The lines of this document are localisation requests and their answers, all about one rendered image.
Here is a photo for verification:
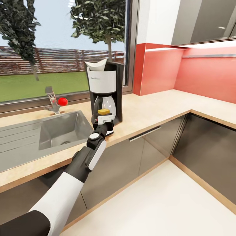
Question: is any paper coffee filter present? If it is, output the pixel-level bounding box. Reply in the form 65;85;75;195
85;59;107;72

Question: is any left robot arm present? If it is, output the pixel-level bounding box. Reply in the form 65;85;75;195
0;115;114;236

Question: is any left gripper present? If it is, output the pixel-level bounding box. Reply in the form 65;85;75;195
93;121;113;133

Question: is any bottle of coffee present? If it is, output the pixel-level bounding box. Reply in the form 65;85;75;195
96;109;114;137

